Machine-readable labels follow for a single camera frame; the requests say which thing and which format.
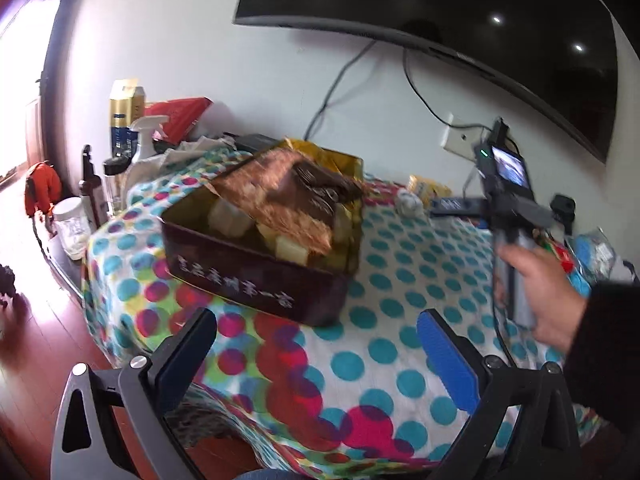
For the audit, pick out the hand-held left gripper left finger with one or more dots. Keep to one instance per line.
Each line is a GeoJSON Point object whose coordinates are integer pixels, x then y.
{"type": "Point", "coordinates": [187, 355]}

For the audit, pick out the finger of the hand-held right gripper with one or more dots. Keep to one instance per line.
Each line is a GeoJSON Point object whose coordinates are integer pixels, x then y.
{"type": "Point", "coordinates": [455, 207]}

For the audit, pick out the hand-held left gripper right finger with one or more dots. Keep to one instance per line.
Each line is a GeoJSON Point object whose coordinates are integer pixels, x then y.
{"type": "Point", "coordinates": [445, 355]}

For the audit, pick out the dark tin box gold inside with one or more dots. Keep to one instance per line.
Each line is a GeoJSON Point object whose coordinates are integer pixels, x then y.
{"type": "Point", "coordinates": [240, 275]}

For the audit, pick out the dark brown snack packet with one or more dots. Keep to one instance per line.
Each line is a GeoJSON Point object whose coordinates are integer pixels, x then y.
{"type": "Point", "coordinates": [325, 185]}

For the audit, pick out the pale yellow block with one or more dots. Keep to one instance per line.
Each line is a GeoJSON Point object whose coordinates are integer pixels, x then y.
{"type": "Point", "coordinates": [292, 250]}
{"type": "Point", "coordinates": [230, 217]}

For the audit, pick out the orange brown snack packet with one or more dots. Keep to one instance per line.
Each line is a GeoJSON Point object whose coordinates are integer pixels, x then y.
{"type": "Point", "coordinates": [280, 200]}

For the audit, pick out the person's right hand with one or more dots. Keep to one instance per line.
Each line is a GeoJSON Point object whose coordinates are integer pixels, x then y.
{"type": "Point", "coordinates": [555, 300]}

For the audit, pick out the yellow snack packet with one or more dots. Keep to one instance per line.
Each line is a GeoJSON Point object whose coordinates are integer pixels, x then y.
{"type": "Point", "coordinates": [427, 186]}

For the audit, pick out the white crumpled packet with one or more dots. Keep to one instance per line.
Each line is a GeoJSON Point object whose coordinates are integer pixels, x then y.
{"type": "Point", "coordinates": [407, 204]}

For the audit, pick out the polka dot tablecloth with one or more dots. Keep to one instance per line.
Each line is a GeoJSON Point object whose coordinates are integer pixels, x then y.
{"type": "Point", "coordinates": [380, 310]}

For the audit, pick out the red and green packet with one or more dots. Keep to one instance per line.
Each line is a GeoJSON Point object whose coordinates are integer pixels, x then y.
{"type": "Point", "coordinates": [557, 252]}

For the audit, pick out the blue plastic bag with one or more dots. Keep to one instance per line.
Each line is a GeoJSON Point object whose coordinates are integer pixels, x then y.
{"type": "Point", "coordinates": [597, 260]}

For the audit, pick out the white lidded jar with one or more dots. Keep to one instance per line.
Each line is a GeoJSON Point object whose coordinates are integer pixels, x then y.
{"type": "Point", "coordinates": [72, 227]}

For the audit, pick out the clear bottle black cap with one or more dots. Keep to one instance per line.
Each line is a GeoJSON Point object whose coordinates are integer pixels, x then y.
{"type": "Point", "coordinates": [116, 185]}

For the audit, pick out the dark brown bottle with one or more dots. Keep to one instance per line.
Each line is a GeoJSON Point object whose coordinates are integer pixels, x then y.
{"type": "Point", "coordinates": [92, 190]}

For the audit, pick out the black television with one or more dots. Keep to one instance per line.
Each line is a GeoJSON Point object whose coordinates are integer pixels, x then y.
{"type": "Point", "coordinates": [425, 0]}

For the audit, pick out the black flat box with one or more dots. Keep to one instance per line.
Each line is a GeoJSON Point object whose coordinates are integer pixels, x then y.
{"type": "Point", "coordinates": [260, 142]}

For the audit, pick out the white spray bottle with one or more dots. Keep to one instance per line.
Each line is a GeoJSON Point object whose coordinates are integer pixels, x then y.
{"type": "Point", "coordinates": [145, 140]}

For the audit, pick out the orange red bag on floor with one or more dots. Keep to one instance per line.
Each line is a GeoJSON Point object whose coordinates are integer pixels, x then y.
{"type": "Point", "coordinates": [45, 187]}

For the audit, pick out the red plastic bag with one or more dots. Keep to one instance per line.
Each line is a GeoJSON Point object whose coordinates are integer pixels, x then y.
{"type": "Point", "coordinates": [175, 115]}

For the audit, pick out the gold and blue carton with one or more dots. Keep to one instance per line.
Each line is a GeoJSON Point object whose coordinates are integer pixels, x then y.
{"type": "Point", "coordinates": [125, 115]}

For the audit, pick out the white wall socket plate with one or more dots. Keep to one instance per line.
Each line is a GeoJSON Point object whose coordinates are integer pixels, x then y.
{"type": "Point", "coordinates": [460, 140]}

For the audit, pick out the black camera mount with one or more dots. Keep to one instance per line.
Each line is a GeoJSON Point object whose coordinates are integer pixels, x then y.
{"type": "Point", "coordinates": [562, 210]}

